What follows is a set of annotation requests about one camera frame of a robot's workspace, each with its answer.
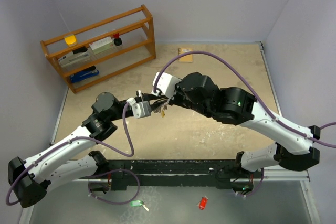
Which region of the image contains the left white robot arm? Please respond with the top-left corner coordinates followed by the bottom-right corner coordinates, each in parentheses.
top-left (6, 92), bottom-right (168, 208)

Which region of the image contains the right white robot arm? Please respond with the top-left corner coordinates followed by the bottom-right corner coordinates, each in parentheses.
top-left (170, 72), bottom-right (320, 177)

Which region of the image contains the brown spiral notebook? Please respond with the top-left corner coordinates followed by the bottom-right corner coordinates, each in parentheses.
top-left (177, 47), bottom-right (194, 63)

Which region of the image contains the blue stapler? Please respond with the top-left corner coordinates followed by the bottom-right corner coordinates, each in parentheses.
top-left (70, 66), bottom-right (99, 83)

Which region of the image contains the orange wooden shelf rack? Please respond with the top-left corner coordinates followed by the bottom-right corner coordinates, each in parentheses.
top-left (40, 5), bottom-right (156, 93)

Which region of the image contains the white cardboard box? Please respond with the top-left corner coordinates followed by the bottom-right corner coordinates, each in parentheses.
top-left (89, 37), bottom-right (114, 54)

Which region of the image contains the black white stapler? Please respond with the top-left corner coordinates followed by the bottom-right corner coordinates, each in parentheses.
top-left (58, 46), bottom-right (93, 68)

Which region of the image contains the red black bottle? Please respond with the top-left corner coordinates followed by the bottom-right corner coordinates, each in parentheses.
top-left (113, 33), bottom-right (122, 46)

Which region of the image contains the yellow lidded container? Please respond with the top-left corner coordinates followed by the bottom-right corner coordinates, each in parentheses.
top-left (64, 34), bottom-right (78, 47)

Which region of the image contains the green tagged key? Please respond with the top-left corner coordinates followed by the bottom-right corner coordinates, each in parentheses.
top-left (130, 200), bottom-right (149, 212)

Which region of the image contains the red tagged key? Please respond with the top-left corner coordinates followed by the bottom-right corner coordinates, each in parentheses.
top-left (197, 196), bottom-right (208, 210)

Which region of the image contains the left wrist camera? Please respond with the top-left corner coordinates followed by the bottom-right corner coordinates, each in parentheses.
top-left (127, 98), bottom-right (152, 119)

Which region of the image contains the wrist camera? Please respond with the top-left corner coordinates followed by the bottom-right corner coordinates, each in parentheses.
top-left (127, 98), bottom-right (152, 119)
top-left (151, 72), bottom-right (181, 100)

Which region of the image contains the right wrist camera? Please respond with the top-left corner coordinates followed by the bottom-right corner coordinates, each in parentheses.
top-left (151, 72), bottom-right (181, 100)

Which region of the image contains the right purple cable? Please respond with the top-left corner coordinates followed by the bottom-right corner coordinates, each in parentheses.
top-left (153, 50), bottom-right (336, 148)

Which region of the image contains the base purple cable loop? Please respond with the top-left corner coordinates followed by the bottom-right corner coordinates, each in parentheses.
top-left (87, 165), bottom-right (141, 205)

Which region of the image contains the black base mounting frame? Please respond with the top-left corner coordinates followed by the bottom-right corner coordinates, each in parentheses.
top-left (77, 150), bottom-right (265, 191)

